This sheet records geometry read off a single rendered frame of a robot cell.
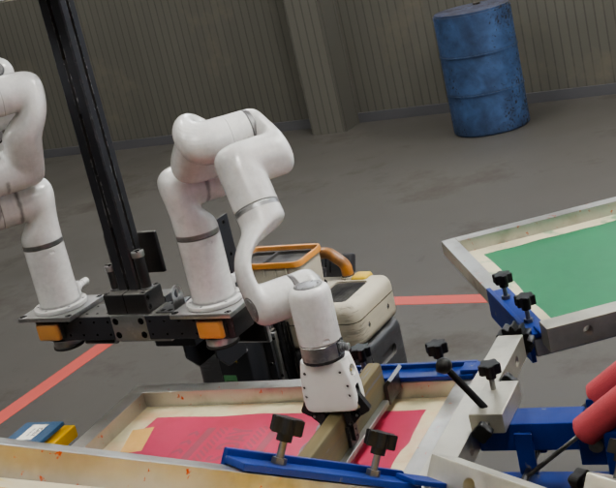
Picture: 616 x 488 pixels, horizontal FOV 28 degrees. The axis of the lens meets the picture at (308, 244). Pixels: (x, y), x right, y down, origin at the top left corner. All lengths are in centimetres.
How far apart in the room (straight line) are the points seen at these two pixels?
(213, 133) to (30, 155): 56
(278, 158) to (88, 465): 97
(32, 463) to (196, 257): 129
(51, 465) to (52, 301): 154
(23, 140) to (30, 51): 910
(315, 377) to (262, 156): 41
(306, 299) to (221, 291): 57
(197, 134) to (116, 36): 884
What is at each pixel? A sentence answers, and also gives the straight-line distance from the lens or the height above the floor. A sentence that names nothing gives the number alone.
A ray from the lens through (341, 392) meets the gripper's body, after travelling 212.
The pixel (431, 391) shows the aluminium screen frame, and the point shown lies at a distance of 239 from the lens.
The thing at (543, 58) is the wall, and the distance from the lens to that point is 935.
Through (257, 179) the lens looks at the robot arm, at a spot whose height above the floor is 147.
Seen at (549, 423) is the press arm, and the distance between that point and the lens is 203.
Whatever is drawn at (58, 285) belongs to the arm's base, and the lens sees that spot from 286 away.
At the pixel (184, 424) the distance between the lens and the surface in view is 255.
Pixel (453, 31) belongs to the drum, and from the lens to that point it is 854.
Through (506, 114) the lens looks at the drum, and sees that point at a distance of 863.
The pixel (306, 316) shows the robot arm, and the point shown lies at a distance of 206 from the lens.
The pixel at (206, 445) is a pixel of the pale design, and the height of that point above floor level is 96.
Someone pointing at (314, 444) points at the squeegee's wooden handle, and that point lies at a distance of 207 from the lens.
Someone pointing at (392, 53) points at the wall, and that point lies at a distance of 977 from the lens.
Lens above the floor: 195
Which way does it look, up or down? 16 degrees down
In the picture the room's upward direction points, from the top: 13 degrees counter-clockwise
